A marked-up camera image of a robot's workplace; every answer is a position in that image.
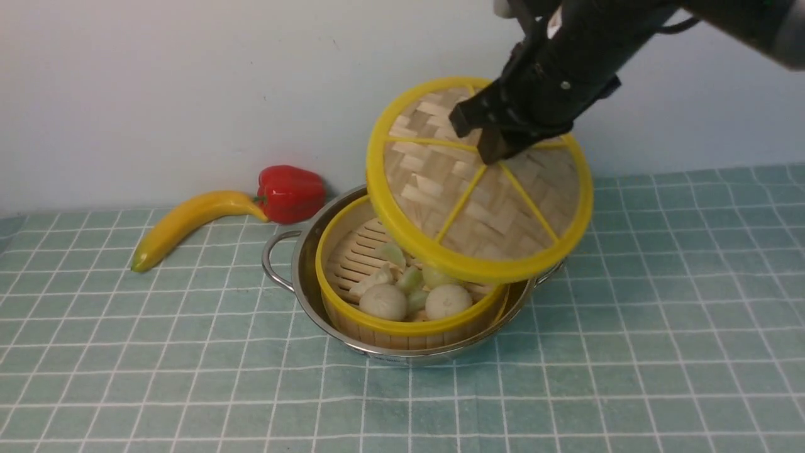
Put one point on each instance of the yellow banana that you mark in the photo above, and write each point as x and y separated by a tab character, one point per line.
187	217

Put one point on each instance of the red bell pepper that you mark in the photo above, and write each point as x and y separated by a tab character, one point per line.
289	195

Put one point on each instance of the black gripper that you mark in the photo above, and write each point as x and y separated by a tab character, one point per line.
568	60

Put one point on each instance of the green round bun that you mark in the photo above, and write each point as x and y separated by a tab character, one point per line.
434	278

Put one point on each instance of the dark robot arm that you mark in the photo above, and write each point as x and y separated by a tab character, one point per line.
772	28

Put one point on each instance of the stainless steel pot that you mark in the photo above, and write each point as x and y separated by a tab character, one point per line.
304	285

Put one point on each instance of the white round bun front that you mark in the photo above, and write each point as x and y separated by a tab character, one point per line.
384	301

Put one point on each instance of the white round bun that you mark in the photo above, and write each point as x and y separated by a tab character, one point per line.
384	301
447	300

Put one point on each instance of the teal checkered tablecloth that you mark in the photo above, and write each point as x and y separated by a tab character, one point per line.
676	326

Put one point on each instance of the bamboo steamer basket yellow rim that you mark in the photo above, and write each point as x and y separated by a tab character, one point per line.
349	252

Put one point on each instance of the woven bamboo steamer lid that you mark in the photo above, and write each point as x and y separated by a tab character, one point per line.
480	223

